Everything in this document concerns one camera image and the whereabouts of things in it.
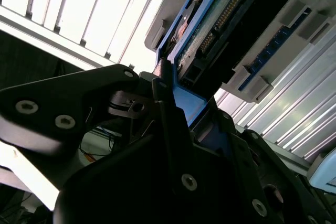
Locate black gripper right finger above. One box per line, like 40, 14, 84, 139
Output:
193, 99, 329, 224

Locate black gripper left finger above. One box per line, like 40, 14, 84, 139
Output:
0, 59, 205, 209

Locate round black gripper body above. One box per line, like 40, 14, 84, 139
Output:
52, 90, 245, 224

